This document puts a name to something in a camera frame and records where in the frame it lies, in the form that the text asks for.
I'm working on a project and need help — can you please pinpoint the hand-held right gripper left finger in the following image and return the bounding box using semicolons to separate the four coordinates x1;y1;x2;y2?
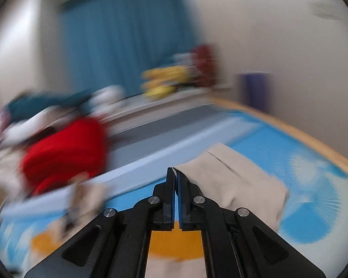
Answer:
23;166;176;278

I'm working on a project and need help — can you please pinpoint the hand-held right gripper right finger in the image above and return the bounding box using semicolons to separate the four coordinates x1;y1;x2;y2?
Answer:
175;171;327;278

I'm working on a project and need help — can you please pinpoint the beige and orange garment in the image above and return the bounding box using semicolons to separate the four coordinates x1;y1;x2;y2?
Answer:
30;142;290;278

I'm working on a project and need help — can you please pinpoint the grey mat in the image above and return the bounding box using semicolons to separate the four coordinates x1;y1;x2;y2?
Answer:
106;104;221;160

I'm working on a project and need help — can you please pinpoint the grey window seat cushion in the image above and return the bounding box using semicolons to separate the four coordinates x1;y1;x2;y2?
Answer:
116;84;235;122

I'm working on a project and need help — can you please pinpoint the red knitted blanket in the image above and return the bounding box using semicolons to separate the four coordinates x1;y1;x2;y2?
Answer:
22;118;109;196

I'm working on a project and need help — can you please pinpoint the orange-yellow plush toy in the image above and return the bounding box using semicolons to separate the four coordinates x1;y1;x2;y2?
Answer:
142;65;192;84

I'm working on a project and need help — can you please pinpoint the blue and white patterned bedsheet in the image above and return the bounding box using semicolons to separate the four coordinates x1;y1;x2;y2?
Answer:
0;110;348;278

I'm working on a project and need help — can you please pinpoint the purple bin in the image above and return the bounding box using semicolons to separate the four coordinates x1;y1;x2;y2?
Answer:
238;72;271;113

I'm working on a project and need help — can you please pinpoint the dark red cushion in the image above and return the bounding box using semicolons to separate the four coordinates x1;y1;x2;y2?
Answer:
193;45;219;87

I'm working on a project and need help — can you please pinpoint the white folded blanket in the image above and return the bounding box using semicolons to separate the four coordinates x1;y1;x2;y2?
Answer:
0;107;84;144

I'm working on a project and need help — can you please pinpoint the dark teal folded garment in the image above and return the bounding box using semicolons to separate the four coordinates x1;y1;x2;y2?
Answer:
6;90;96;122

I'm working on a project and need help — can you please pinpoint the blue curtain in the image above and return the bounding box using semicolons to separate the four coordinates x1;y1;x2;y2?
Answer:
59;0;198;99

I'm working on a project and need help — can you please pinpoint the wooden bed frame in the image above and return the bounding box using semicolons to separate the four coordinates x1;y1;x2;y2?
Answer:
209;97;348;183

